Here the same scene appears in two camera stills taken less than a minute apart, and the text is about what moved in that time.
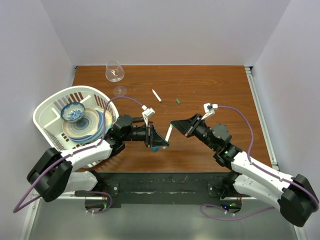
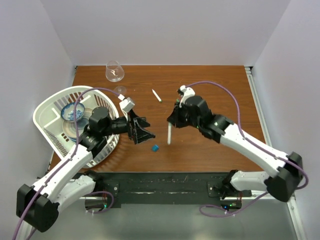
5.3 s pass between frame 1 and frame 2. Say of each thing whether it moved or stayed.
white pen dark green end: stayed
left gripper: moved
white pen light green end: stayed
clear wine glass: stayed
